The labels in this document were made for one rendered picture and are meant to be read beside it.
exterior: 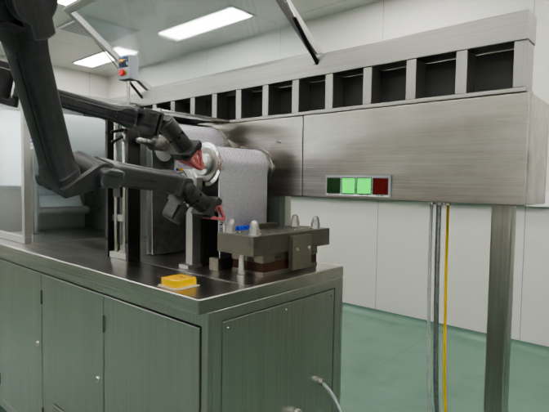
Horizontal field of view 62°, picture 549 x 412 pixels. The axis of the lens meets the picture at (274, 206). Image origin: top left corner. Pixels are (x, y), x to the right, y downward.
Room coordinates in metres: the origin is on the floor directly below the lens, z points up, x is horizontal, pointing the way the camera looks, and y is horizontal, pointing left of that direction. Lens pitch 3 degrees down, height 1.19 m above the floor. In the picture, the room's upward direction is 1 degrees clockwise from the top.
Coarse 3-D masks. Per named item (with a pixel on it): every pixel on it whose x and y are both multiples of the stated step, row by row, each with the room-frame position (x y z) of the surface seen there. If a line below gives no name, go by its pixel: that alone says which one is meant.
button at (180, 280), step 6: (168, 276) 1.26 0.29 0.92; (174, 276) 1.26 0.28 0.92; (180, 276) 1.26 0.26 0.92; (186, 276) 1.26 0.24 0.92; (192, 276) 1.26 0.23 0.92; (162, 282) 1.25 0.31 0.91; (168, 282) 1.23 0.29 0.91; (174, 282) 1.21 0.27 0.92; (180, 282) 1.22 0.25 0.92; (186, 282) 1.23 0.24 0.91; (192, 282) 1.25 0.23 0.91; (174, 288) 1.21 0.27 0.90
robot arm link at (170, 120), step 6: (168, 120) 1.36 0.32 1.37; (174, 120) 1.37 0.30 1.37; (162, 126) 1.36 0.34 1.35; (168, 126) 1.36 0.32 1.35; (174, 126) 1.37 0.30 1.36; (162, 132) 1.38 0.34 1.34; (168, 132) 1.37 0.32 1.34; (174, 132) 1.37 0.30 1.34; (180, 132) 1.39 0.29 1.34; (168, 138) 1.38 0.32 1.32
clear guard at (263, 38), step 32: (128, 0) 1.85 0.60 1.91; (160, 0) 1.78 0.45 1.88; (192, 0) 1.71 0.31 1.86; (224, 0) 1.65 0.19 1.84; (256, 0) 1.59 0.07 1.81; (96, 32) 2.14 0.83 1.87; (128, 32) 2.04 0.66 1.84; (160, 32) 1.95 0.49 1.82; (192, 32) 1.86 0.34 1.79; (224, 32) 1.79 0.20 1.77; (256, 32) 1.72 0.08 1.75; (288, 32) 1.65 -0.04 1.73; (160, 64) 2.15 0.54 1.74; (192, 64) 2.05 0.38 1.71; (224, 64) 1.96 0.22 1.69; (256, 64) 1.87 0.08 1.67
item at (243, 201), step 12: (228, 180) 1.53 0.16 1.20; (240, 180) 1.57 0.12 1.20; (252, 180) 1.62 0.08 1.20; (264, 180) 1.66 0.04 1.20; (228, 192) 1.53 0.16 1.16; (240, 192) 1.57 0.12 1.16; (252, 192) 1.62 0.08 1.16; (264, 192) 1.66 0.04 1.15; (228, 204) 1.53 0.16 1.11; (240, 204) 1.57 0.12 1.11; (252, 204) 1.62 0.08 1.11; (264, 204) 1.66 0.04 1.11; (228, 216) 1.53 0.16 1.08; (240, 216) 1.57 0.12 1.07; (252, 216) 1.62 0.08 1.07; (264, 216) 1.66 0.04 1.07
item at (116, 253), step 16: (112, 128) 1.72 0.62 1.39; (128, 128) 1.62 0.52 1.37; (112, 144) 1.72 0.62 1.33; (128, 144) 1.62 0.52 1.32; (128, 160) 1.62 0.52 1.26; (112, 192) 1.72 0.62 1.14; (128, 192) 1.62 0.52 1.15; (112, 208) 1.72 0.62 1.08; (128, 208) 1.62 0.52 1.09; (112, 224) 1.72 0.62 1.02; (128, 224) 1.62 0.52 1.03; (112, 240) 1.72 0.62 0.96; (128, 240) 1.62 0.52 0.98; (112, 256) 1.70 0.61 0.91; (128, 256) 1.62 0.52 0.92
